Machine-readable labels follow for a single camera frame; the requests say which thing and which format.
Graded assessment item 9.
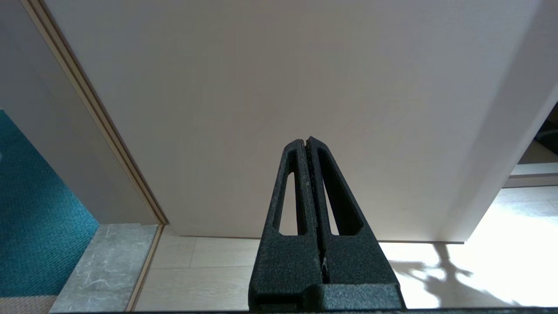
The beige room door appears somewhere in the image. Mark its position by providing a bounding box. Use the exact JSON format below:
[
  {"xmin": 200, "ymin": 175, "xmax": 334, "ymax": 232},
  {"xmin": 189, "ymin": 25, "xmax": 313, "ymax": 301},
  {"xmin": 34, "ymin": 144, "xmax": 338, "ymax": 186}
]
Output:
[{"xmin": 44, "ymin": 0, "xmax": 558, "ymax": 242}]

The grey marble door threshold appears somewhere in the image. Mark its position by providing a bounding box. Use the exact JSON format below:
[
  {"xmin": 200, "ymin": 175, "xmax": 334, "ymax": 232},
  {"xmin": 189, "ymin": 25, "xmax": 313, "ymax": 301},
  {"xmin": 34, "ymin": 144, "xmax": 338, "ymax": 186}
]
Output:
[{"xmin": 49, "ymin": 223, "xmax": 164, "ymax": 313}]

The beige wooden bench shelf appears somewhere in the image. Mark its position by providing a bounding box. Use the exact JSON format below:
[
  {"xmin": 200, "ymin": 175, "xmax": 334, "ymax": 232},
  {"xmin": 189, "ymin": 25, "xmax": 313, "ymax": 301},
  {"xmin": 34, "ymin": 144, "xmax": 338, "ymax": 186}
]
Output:
[{"xmin": 504, "ymin": 102, "xmax": 558, "ymax": 188}]

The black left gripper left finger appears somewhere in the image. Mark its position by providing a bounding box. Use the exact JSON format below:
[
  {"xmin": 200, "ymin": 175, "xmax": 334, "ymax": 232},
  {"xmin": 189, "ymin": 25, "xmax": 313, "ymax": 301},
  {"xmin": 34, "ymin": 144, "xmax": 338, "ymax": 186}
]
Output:
[{"xmin": 248, "ymin": 139, "xmax": 325, "ymax": 311}]

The blue patterned hallway carpet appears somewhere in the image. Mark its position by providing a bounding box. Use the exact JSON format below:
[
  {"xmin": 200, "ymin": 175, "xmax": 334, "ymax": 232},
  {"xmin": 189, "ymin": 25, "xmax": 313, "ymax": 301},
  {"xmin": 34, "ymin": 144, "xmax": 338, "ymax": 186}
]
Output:
[{"xmin": 0, "ymin": 109, "xmax": 100, "ymax": 297}]

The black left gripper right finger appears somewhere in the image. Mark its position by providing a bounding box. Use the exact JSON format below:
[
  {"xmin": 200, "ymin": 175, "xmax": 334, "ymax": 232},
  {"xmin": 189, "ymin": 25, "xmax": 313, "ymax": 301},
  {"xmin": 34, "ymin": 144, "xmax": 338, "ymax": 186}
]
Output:
[{"xmin": 306, "ymin": 136, "xmax": 406, "ymax": 311}]

